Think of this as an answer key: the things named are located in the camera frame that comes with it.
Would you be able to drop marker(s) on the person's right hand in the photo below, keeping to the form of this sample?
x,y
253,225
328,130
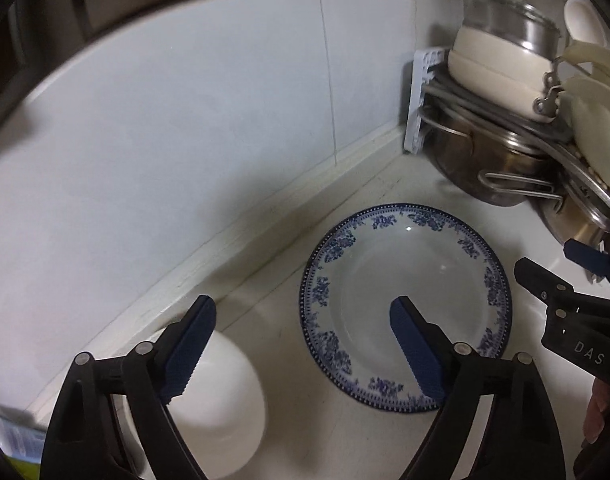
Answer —
x,y
596,410

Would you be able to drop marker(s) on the cream pot with glass lid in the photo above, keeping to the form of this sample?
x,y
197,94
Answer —
x,y
490,60

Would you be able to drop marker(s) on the cream bowl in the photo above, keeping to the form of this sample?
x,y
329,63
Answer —
x,y
225,400

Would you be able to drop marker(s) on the steel pot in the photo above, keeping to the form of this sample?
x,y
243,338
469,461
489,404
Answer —
x,y
575,220
465,160

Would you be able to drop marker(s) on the white ladle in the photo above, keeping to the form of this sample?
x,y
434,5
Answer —
x,y
582,17

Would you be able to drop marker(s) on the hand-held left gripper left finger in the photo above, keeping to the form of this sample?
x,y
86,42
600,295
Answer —
x,y
187,355

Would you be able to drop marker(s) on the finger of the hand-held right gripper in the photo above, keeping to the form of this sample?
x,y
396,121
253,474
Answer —
x,y
540,282
592,260

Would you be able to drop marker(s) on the white metal pot rack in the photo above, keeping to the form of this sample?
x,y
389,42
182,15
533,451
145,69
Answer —
x,y
425,90

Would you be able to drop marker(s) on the small blue patterned white plate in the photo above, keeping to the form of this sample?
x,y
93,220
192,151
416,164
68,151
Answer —
x,y
385,270

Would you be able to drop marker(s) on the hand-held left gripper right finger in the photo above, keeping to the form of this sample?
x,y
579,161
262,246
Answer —
x,y
415,350

